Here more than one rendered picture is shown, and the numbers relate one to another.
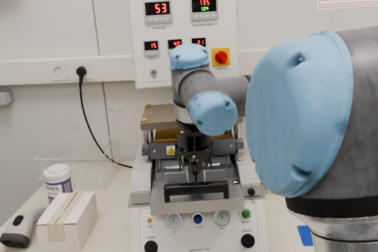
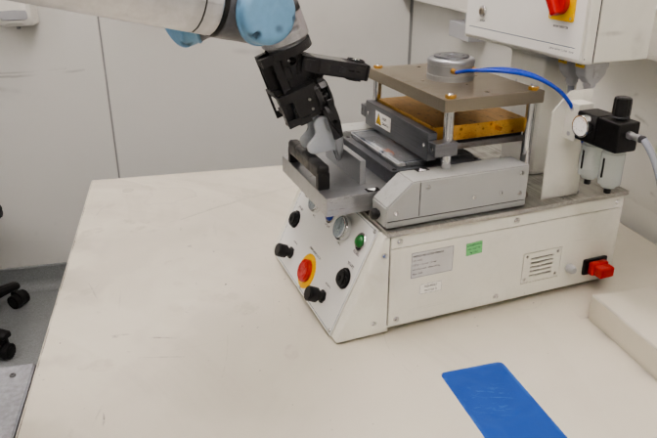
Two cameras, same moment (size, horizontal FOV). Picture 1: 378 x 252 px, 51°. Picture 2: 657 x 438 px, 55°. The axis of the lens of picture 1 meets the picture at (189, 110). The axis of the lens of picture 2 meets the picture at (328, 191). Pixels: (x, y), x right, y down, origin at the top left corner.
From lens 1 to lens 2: 1.06 m
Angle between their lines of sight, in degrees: 65
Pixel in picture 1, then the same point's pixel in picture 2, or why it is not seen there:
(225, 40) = not seen: outside the picture
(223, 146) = (416, 141)
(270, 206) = (545, 326)
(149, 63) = not seen: outside the picture
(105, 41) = not seen: outside the picture
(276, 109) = not seen: outside the picture
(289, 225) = (496, 353)
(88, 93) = not seen: hidden behind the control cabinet
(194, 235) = (321, 232)
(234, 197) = (323, 194)
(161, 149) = (372, 113)
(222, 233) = (335, 248)
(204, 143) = (292, 89)
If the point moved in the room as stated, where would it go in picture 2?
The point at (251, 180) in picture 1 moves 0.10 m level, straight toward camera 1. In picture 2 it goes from (384, 198) to (319, 204)
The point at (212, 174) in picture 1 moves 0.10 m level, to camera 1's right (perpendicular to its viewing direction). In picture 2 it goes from (351, 160) to (377, 181)
